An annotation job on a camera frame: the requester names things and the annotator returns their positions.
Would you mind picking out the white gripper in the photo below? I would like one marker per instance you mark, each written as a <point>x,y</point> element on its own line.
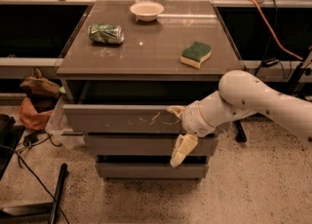
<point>192,121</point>

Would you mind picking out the grey top drawer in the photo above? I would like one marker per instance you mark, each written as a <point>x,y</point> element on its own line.
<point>122,119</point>

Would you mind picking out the grey drawer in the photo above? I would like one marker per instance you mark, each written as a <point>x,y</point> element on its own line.
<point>122,119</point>
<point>151,171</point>
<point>131,144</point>

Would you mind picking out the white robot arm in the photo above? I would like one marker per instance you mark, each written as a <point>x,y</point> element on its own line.
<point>239,95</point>

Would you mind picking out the grey middle drawer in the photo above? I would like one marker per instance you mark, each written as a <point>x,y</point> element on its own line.
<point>131,144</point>

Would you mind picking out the grey drawer cabinet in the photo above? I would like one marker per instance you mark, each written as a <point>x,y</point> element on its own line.
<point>146,69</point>

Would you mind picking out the grey bottom drawer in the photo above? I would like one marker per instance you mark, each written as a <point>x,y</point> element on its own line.
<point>151,171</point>

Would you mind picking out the black stand leg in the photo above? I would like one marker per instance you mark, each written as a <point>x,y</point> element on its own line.
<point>240,136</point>

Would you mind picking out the green yellow sponge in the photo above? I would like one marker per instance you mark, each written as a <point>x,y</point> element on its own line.
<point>196,54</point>

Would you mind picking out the black power adapter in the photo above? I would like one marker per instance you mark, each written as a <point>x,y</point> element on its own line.
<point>269,62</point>

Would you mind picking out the white bowl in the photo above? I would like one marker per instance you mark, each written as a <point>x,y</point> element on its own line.
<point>147,11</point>

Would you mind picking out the crushed green soda can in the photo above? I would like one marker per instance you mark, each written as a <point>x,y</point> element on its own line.
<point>106,33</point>

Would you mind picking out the black metal table leg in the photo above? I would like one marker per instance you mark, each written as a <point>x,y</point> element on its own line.
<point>57,196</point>

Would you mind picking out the black plug on floor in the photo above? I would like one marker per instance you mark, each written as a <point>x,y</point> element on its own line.
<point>30,139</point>

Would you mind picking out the orange cloth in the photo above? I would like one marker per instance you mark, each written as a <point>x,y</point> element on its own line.
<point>35,115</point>

